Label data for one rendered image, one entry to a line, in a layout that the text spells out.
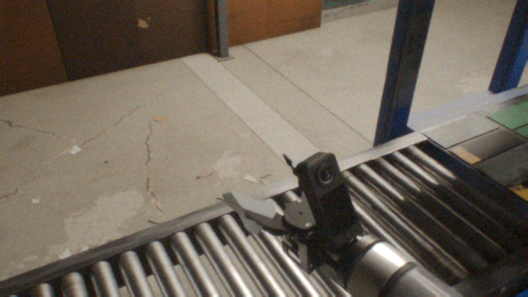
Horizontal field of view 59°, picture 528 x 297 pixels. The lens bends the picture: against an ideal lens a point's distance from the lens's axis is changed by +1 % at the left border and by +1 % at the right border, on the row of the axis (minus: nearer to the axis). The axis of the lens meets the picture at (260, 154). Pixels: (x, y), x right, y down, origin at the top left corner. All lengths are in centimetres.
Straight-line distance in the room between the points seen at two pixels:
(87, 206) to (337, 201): 213
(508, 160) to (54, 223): 202
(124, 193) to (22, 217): 50
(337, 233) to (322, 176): 7
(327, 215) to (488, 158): 108
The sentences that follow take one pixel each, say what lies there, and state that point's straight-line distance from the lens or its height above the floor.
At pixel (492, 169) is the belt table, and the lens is 153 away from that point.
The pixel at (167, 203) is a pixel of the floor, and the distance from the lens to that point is 250.
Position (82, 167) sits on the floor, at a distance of 287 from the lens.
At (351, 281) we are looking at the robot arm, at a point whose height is 123.
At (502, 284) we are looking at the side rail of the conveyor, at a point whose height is 80.
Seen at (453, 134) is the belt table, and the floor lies 80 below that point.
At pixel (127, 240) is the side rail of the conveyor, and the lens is 121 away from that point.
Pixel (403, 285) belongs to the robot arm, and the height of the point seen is 125.
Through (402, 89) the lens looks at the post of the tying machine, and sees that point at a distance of 167.
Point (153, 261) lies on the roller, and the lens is 116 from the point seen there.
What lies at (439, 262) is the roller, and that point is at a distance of 120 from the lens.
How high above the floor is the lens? 165
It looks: 36 degrees down
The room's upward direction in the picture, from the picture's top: straight up
